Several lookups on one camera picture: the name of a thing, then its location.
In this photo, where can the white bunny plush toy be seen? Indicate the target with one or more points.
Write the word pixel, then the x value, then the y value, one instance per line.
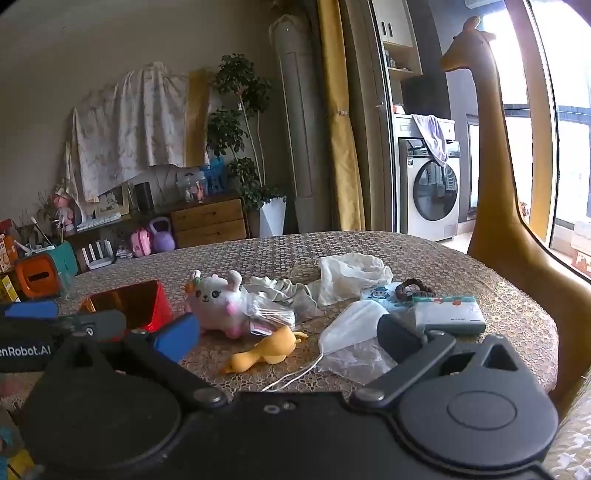
pixel 217 300

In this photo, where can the purple kettlebell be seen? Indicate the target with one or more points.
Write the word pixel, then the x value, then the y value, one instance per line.
pixel 162 237

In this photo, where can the blue toy figure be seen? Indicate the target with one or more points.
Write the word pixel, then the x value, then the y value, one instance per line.
pixel 214 175

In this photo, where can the brown giraffe-shaped chair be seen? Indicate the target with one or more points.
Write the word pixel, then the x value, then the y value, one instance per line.
pixel 498 184

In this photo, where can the white face mask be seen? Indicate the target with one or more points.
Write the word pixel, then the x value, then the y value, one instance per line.
pixel 351 323

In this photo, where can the white plastic bag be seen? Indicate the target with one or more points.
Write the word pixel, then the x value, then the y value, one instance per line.
pixel 286 290

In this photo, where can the orange box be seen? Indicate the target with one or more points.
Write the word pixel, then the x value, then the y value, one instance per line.
pixel 39 277

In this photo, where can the teal box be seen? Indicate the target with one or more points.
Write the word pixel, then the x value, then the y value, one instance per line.
pixel 67 258

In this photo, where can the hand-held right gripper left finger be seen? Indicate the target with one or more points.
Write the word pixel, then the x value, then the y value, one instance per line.
pixel 178 339

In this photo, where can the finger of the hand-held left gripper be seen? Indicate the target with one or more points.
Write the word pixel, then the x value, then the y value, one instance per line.
pixel 30 309
pixel 92 325

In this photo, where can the white wall cupboard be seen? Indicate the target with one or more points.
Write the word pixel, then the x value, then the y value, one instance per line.
pixel 397 27

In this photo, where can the white cloth on washing machine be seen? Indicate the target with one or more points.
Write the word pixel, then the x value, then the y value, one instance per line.
pixel 431 138

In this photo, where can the white mesh cloth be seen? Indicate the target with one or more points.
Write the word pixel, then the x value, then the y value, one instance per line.
pixel 351 277

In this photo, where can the white washing machine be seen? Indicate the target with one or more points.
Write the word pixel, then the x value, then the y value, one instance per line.
pixel 434 194

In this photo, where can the pink toy case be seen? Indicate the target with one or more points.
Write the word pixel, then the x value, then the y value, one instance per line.
pixel 141 242

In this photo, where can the white router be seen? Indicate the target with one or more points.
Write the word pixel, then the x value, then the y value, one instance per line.
pixel 98 256

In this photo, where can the yellow rubber duck toy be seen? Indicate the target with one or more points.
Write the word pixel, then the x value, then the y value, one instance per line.
pixel 268 350

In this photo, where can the clear packet with pink label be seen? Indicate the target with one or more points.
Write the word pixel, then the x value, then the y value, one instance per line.
pixel 270 318

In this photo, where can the yellow curtain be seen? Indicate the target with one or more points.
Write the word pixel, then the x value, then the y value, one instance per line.
pixel 339 138

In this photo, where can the clear plastic bag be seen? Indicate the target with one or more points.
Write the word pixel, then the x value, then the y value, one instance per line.
pixel 355 367

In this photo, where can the printed white sheet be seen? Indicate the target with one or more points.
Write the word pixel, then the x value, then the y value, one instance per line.
pixel 129 129

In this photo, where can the blue cartoon packet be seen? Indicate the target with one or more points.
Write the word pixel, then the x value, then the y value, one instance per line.
pixel 381 293

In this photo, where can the pink doll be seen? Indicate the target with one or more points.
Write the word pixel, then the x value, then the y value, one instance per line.
pixel 63 212

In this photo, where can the tissue pack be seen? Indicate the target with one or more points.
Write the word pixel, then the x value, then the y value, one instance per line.
pixel 448 314

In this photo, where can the wooden drawer cabinet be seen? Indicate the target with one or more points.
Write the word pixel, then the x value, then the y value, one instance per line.
pixel 207 221

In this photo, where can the cardboard box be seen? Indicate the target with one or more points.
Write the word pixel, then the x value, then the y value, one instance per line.
pixel 581 249

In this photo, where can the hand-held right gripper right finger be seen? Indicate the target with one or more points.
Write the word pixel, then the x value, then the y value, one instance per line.
pixel 397 337

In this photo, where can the white keyboard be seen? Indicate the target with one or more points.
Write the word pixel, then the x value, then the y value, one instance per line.
pixel 97 222

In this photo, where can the photo frame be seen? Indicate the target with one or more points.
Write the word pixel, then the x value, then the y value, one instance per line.
pixel 111 201

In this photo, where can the red metal box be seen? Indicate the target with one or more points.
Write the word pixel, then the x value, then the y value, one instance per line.
pixel 138 300

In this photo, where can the white tower air conditioner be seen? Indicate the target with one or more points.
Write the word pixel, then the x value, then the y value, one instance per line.
pixel 300 138

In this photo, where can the black speaker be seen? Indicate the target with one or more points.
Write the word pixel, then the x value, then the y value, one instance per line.
pixel 143 196

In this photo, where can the white planter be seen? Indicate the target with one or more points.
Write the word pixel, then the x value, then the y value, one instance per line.
pixel 272 217

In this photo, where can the green potted plant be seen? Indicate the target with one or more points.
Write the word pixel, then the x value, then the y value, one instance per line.
pixel 235 83

